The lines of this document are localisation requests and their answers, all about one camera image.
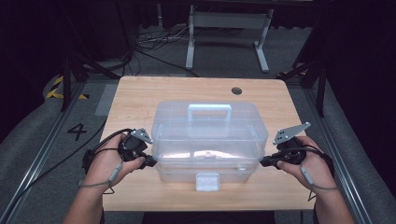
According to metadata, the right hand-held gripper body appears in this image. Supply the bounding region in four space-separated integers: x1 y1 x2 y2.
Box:
273 121 312 166

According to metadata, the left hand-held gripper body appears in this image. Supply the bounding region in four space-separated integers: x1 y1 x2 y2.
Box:
117 127 154 162

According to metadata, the clear plastic storage box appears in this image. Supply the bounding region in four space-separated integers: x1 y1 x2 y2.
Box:
150 100 270 192

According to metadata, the person's right hand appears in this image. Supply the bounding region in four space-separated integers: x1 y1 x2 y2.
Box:
276 135 336 192

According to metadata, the person's left hand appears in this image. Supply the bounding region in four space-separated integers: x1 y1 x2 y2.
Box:
83 133 147 191

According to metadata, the black metal stand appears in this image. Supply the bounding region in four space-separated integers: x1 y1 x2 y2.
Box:
60 50 121 112
276 59 328 119

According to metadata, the grey right wrist lanyard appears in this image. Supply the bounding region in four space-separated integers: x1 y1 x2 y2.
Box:
300 165 339 203

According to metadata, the grey wrist lanyard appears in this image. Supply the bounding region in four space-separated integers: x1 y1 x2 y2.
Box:
300 165 339 203
78 160 124 196

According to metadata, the grey left wrist lanyard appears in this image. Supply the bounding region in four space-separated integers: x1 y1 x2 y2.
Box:
78 160 124 196

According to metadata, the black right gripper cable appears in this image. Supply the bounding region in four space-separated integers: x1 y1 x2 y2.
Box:
279 145 336 224

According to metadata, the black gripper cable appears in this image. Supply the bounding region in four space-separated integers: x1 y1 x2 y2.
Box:
0 119 134 224
279 145 336 224

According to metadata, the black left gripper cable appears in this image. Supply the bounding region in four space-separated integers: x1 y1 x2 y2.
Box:
0 119 134 224

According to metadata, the tangle of floor cables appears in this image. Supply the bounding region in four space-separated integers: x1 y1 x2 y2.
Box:
102 24 244 78

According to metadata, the white metal desk frame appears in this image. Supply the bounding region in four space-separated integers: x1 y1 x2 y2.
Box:
185 4 275 74

